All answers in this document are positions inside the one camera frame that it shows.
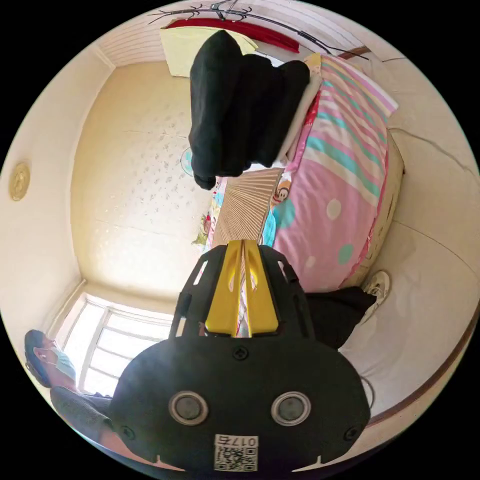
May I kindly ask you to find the indigo sweater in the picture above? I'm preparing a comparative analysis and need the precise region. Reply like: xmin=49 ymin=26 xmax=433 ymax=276
xmin=188 ymin=29 xmax=312 ymax=191

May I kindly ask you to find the red curtain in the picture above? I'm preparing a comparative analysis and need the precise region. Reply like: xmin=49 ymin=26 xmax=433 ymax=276
xmin=164 ymin=17 xmax=301 ymax=54

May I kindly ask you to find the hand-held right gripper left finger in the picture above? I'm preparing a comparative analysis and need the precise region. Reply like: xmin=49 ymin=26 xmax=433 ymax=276
xmin=205 ymin=239 xmax=244 ymax=335

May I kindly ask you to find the ribbed beige board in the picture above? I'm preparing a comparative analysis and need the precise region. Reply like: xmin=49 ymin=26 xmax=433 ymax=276
xmin=211 ymin=167 xmax=287 ymax=245

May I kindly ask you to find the bed with pink printed sheet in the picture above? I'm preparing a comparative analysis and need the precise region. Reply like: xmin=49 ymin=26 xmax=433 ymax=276
xmin=191 ymin=52 xmax=407 ymax=294

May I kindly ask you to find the round golden ceiling lamp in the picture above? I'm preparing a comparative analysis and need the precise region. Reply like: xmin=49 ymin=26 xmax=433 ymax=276
xmin=8 ymin=161 xmax=32 ymax=202

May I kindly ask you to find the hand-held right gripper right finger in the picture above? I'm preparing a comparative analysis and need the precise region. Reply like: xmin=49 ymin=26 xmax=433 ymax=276
xmin=243 ymin=239 xmax=280 ymax=337

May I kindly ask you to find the window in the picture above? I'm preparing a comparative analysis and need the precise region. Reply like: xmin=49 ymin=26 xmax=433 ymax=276
xmin=47 ymin=291 xmax=178 ymax=397

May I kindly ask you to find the person's body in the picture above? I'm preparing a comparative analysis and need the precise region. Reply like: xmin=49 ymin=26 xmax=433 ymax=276
xmin=23 ymin=269 xmax=392 ymax=451

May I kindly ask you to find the person's right forearm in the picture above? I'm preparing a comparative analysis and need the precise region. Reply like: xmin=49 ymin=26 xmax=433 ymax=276
xmin=98 ymin=427 xmax=160 ymax=467

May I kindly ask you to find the white pillow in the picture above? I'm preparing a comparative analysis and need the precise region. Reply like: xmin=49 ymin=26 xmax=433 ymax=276
xmin=276 ymin=64 xmax=323 ymax=163

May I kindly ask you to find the pale yellow curtain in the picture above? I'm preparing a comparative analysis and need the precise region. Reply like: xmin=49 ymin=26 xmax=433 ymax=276
xmin=158 ymin=26 xmax=260 ymax=79

